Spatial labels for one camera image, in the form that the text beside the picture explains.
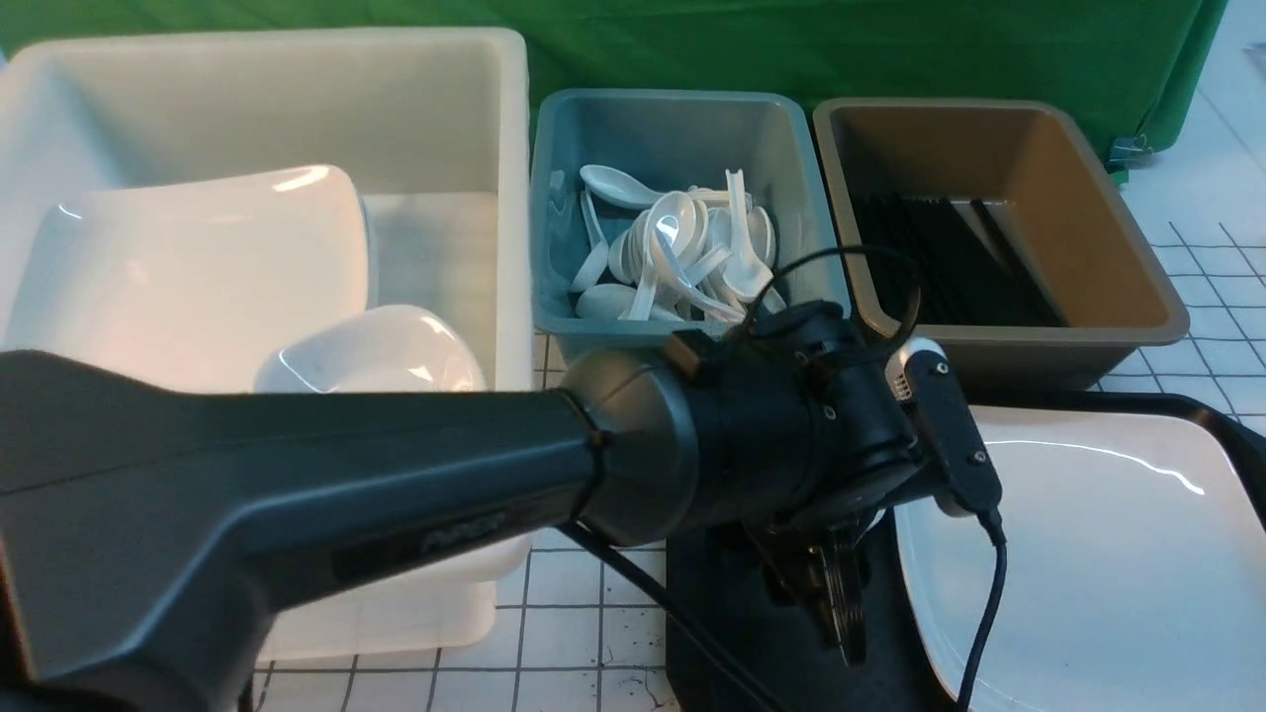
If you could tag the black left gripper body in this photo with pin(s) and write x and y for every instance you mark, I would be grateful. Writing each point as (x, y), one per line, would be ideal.
(787, 537)

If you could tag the pile of white spoons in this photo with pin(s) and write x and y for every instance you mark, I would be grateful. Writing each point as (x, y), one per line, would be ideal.
(697, 254)

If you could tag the black serving tray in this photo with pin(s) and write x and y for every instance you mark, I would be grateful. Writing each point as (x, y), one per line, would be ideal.
(928, 581)

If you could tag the black chopsticks in bin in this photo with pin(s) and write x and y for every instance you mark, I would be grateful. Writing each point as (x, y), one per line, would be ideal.
(972, 274)

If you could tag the stack of white square plates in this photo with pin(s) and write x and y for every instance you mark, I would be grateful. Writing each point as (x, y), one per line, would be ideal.
(200, 279)

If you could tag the blue binder clip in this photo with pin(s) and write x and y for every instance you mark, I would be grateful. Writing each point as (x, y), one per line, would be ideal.
(1129, 152)

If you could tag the large white square plate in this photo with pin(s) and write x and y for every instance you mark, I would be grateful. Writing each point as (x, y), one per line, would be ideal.
(1136, 575)

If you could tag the teal plastic bin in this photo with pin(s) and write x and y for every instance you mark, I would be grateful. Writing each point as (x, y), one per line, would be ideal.
(669, 140)

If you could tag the large white plastic tub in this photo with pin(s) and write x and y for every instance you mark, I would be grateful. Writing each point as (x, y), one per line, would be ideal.
(430, 124)

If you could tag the brown plastic bin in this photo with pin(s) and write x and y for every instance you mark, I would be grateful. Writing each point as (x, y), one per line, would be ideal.
(1031, 164)

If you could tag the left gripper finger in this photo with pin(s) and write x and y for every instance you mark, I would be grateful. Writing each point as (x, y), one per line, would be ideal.
(843, 585)

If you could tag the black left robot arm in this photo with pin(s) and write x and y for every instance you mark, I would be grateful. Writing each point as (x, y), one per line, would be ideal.
(151, 538)

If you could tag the stack of white bowls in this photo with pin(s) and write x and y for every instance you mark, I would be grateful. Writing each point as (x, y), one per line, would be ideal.
(391, 349)

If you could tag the green backdrop cloth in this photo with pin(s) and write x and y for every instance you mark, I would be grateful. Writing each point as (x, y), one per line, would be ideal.
(1118, 68)

